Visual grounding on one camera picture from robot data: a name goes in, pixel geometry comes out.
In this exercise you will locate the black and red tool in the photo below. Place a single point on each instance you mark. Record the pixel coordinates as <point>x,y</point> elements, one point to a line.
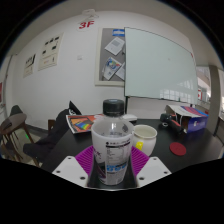
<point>171,122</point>

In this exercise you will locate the red floor number sign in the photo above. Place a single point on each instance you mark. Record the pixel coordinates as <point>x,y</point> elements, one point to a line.
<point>86,24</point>

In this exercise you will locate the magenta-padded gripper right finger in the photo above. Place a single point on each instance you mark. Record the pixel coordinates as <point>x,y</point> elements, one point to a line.
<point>153,168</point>

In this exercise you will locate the colourful printed book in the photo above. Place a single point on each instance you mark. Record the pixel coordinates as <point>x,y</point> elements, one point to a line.
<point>81,124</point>

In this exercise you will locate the dark chair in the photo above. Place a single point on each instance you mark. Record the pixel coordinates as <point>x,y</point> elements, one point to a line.
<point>16,110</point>

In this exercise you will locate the clear black-capped drink bottle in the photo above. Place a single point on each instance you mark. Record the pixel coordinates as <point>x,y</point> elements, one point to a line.
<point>112,150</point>

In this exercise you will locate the blue and white cardboard box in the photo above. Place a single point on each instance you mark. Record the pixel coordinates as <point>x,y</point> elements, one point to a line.
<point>195,120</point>

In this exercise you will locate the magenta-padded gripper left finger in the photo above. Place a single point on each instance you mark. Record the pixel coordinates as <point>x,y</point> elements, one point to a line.
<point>70,168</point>

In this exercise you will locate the grey notice board with papers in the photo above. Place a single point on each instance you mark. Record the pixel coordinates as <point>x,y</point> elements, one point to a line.
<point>111,56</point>

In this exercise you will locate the large white wall poster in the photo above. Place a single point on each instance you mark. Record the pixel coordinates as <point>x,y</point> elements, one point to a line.
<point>50,51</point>

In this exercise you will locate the round wooden side table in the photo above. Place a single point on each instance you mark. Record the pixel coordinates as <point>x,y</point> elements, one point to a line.
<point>13,121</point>

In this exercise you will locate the white oblong case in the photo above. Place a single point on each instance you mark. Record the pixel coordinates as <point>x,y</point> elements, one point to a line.
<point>130,117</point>

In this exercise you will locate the small white wall poster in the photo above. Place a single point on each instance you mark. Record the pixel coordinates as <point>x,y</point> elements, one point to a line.
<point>29,65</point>

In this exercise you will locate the large whiteboard on stand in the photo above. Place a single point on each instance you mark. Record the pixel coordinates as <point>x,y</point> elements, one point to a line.
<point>160,63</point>

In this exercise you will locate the flat round red coaster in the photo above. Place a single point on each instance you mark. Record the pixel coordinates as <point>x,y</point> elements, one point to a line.
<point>177,149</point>

